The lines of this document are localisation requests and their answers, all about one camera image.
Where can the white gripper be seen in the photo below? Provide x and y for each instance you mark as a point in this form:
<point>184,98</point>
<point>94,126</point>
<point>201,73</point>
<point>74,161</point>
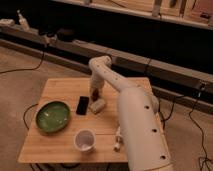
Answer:
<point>96,82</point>

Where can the red pepper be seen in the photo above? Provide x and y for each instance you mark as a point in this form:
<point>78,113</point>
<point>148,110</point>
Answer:
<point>95,95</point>

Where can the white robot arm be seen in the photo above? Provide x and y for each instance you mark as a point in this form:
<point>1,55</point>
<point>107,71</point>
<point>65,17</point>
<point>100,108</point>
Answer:
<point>145,144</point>

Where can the black rectangular block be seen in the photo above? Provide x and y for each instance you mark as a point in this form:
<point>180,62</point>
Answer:
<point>82,105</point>

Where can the wooden table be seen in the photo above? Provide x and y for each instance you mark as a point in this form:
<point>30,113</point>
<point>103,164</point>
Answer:
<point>59,147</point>

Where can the white cup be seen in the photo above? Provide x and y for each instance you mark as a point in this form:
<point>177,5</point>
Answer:
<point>84,141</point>

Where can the green plate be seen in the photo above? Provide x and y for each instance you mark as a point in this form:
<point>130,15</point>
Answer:
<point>53,117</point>

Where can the white power strip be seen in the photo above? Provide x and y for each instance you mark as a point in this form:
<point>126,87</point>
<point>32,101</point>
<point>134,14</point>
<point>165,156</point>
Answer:
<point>118,140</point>

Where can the black device on ledge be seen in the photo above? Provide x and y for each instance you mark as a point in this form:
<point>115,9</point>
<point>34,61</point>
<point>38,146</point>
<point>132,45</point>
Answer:
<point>66,35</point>

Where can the white spray bottle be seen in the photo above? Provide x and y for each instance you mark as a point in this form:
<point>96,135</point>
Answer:
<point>23,22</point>

